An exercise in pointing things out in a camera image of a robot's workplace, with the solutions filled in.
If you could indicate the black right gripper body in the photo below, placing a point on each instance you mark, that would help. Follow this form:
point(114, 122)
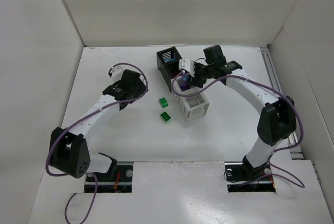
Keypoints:
point(197, 72)

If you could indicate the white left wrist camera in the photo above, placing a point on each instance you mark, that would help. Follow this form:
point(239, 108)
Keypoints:
point(115, 72)

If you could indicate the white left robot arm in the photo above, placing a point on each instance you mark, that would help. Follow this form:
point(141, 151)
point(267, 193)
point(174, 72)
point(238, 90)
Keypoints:
point(69, 147)

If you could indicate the purple flower lego brick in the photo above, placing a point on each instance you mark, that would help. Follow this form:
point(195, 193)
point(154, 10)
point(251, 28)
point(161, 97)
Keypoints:
point(184, 79)

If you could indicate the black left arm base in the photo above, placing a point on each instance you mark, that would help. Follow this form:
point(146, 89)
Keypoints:
point(121, 182)

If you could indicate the black slotted container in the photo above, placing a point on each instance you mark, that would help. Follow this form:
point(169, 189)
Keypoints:
point(168, 64)

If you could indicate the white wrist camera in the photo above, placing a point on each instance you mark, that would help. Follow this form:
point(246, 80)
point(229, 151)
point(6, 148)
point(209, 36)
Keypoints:
point(115, 72)
point(187, 65)

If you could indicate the purple 2x4 lego brick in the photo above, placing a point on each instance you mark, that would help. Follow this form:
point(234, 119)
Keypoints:
point(184, 87)

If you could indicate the green 2x2 lego brick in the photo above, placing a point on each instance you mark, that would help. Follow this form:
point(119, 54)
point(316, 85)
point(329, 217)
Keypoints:
point(163, 102)

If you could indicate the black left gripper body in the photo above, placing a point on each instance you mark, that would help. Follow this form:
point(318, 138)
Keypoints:
point(134, 83)

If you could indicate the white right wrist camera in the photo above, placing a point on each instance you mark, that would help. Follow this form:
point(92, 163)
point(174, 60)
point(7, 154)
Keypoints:
point(187, 65)

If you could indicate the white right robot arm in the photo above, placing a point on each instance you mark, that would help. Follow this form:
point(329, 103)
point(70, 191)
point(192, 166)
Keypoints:
point(276, 118)

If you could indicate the white slotted container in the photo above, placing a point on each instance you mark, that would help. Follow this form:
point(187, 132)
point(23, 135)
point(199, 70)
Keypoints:
point(191, 108)

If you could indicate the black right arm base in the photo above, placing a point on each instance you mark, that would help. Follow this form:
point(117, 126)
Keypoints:
point(241, 181)

